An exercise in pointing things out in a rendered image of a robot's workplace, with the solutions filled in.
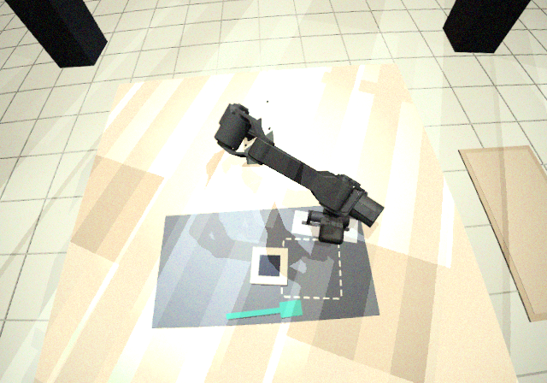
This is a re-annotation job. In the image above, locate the teal small trowel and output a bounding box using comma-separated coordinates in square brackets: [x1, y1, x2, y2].
[226, 299, 303, 320]

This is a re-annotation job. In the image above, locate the cream square tile with blue-grey centre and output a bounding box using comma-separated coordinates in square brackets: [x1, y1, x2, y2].
[250, 247, 288, 285]

